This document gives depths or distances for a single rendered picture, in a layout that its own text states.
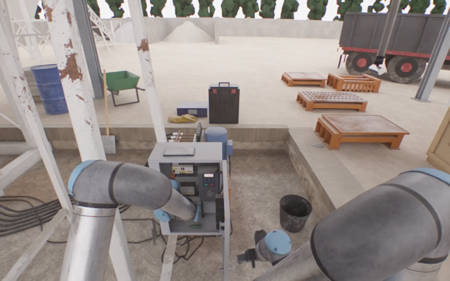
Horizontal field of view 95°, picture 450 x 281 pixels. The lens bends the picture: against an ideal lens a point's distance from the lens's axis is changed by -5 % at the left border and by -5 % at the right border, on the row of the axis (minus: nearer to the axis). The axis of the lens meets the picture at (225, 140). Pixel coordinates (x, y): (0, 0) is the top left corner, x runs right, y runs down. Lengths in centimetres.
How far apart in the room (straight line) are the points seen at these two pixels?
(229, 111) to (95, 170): 318
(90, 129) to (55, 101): 437
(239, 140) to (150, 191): 312
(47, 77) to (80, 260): 461
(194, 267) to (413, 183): 199
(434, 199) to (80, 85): 92
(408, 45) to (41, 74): 953
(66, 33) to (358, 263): 92
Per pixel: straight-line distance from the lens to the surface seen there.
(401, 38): 904
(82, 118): 89
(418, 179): 47
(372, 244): 38
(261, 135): 371
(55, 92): 521
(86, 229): 70
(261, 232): 108
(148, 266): 232
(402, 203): 40
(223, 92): 363
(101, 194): 68
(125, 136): 399
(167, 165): 146
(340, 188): 272
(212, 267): 223
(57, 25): 90
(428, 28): 911
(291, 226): 246
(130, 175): 64
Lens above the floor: 190
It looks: 28 degrees down
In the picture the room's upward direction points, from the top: 1 degrees clockwise
